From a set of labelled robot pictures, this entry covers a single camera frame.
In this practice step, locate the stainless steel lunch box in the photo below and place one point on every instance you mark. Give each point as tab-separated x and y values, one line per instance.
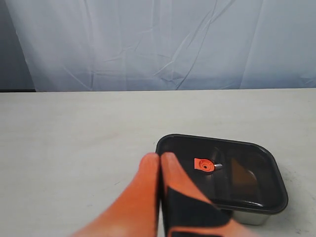
248	218

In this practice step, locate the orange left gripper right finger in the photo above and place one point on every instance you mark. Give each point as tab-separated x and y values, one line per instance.
187	212

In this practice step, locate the yellow cheese block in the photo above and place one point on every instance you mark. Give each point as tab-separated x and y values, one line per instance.
244	182

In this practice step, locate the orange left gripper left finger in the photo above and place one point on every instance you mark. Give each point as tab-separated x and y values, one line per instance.
135	212

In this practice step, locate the dark transparent lunch box lid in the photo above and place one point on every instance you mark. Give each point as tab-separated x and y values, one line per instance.
208	163

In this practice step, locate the light blue backdrop cloth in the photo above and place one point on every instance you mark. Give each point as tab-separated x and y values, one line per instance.
127	45

